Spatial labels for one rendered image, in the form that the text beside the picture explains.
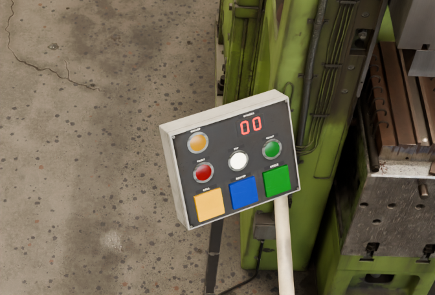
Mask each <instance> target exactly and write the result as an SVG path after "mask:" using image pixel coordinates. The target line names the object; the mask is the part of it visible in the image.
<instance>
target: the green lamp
mask: <svg viewBox="0 0 435 295"><path fill-rule="evenodd" d="M279 150H280V146H279V144H278V143H277V142H270V143H268V144H267V145H266V147H265V154H266V155H267V156H268V157H275V156H276V155H277V154H278V152H279Z"/></svg>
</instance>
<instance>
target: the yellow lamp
mask: <svg viewBox="0 0 435 295"><path fill-rule="evenodd" d="M205 145H206V138H205V137H204V136H203V135H196V136H194V137H193V138H192V139H191V141H190V147H191V148H192V149H193V150H194V151H201V150H202V149H203V148H204V147H205Z"/></svg>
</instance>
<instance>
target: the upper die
mask: <svg viewBox="0 0 435 295"><path fill-rule="evenodd" d="M402 52H403V58H404V62H405V67H406V71H407V76H425V77H435V50H427V44H423V46H422V48H421V50H416V49H402Z"/></svg>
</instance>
